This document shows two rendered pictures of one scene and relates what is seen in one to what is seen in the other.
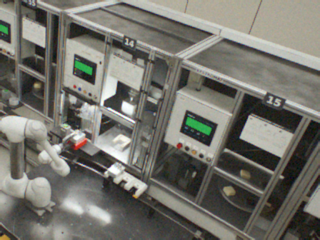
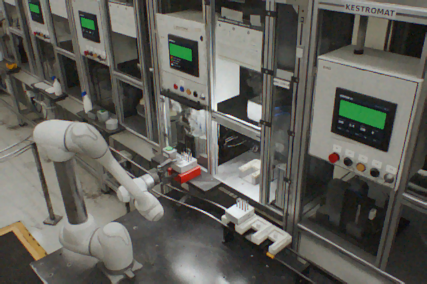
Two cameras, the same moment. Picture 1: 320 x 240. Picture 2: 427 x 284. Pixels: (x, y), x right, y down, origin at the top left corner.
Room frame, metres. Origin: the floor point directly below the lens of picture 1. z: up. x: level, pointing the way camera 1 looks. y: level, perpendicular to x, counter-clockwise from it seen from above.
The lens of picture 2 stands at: (0.63, -0.46, 2.30)
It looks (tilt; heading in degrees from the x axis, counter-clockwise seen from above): 28 degrees down; 16
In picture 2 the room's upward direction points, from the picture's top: 1 degrees counter-clockwise
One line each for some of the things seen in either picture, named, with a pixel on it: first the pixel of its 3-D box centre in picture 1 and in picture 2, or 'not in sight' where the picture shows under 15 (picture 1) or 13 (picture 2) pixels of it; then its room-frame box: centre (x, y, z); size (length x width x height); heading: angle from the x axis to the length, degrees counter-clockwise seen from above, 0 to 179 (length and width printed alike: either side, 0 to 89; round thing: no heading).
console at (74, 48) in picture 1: (91, 67); (196, 55); (2.89, 0.31, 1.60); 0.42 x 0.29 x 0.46; 59
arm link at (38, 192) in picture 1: (39, 190); (113, 243); (2.04, 0.52, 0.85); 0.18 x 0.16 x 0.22; 88
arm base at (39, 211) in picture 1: (41, 203); (121, 265); (2.03, 0.49, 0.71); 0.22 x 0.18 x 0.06; 59
